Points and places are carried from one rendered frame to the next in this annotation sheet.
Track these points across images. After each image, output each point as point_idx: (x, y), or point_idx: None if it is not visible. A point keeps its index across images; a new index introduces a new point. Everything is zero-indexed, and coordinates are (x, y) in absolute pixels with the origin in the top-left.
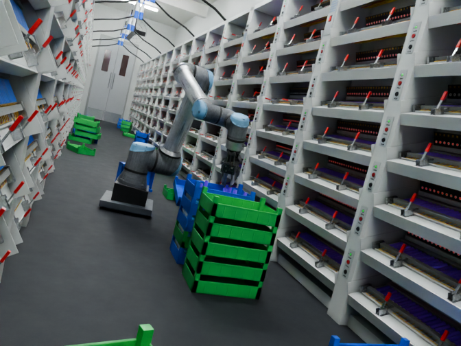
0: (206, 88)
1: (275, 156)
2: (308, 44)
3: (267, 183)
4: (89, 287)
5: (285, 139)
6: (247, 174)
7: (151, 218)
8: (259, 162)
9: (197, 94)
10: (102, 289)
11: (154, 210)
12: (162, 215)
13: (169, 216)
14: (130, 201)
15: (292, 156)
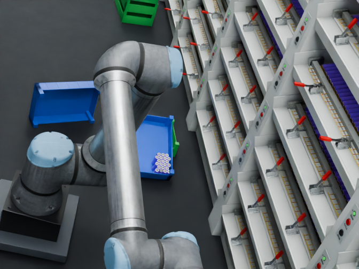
0: (167, 87)
1: (294, 193)
2: None
3: (274, 223)
4: None
5: (311, 210)
6: (248, 172)
7: (68, 259)
8: (266, 185)
9: (121, 206)
10: None
11: (79, 215)
12: (92, 234)
13: (102, 237)
14: (32, 234)
15: (313, 268)
